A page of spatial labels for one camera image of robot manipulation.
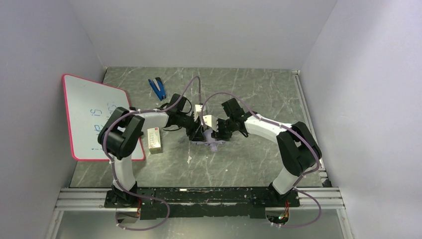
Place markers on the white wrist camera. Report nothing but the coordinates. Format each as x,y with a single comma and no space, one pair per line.
197,111
210,121

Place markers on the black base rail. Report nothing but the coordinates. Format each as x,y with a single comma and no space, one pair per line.
200,202

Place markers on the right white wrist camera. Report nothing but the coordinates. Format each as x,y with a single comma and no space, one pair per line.
210,121

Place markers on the lavender folding umbrella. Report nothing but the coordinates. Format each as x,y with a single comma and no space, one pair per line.
209,141

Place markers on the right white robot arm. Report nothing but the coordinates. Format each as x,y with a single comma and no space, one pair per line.
298,149

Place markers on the pink framed whiteboard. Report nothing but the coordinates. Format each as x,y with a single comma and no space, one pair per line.
89,105

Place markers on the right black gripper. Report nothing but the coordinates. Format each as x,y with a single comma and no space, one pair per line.
217,132

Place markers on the small beige box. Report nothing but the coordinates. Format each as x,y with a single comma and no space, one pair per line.
154,140

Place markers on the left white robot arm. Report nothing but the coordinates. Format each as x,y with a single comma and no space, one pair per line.
121,134

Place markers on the blue stapler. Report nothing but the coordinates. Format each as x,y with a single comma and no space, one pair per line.
158,88

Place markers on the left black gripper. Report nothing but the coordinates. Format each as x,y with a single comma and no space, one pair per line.
194,132

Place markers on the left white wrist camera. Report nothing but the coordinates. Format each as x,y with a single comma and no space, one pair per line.
197,111

